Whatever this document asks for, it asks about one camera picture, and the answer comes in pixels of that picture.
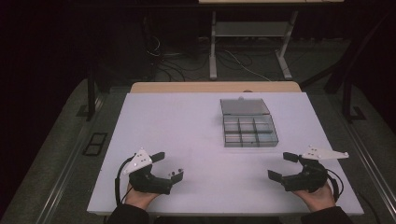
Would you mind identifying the person's left hand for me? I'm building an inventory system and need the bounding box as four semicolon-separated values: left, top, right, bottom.
123;182;161;210

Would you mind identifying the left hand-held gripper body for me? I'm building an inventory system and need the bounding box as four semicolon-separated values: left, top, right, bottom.
121;147;174;196

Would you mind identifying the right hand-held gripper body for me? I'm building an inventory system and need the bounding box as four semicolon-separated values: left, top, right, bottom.
281;145;350;193

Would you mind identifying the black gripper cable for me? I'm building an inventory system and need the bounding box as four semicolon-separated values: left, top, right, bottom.
113;156;135;207
324;167;346;203

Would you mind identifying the person's right hand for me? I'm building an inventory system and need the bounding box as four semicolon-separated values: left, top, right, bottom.
291;182;338;213

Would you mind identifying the bundle of black floor cables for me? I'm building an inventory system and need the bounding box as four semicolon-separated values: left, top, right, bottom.
145;33;213;82

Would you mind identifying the black metal stand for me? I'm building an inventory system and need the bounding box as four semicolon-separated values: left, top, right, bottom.
76;60;106;123
300;10;394;124

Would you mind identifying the grey metal-frame desk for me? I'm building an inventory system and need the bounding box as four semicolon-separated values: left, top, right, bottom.
198;0;345;81

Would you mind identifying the clear plastic compartment box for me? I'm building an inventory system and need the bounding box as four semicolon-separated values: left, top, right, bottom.
219;96;280;148

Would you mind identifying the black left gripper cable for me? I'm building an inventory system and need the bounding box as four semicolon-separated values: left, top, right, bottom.
113;156;135;207

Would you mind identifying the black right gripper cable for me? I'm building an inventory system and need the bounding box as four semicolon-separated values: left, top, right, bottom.
324;167;346;203

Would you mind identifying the white floor cable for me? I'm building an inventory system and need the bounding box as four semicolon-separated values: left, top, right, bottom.
223;49;273;82

